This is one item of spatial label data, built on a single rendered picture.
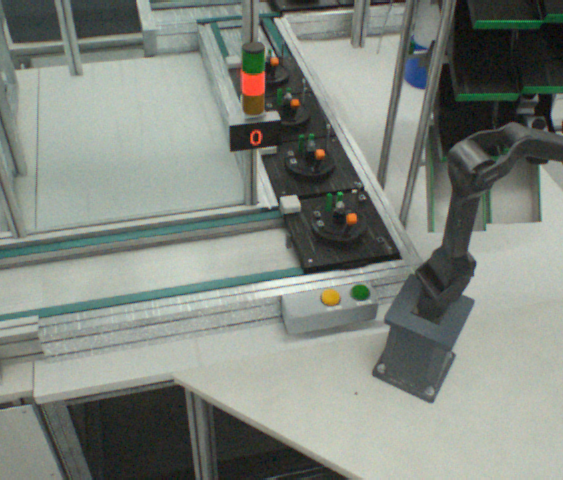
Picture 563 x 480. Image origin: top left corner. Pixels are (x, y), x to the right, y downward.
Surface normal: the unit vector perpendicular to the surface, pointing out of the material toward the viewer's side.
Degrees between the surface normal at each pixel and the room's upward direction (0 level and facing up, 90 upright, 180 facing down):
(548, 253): 0
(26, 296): 0
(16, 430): 90
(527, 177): 45
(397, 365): 90
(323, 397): 0
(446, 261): 84
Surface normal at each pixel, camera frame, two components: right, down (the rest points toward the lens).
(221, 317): 0.24, 0.68
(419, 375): -0.51, 0.59
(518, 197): 0.07, -0.02
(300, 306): 0.03, -0.72
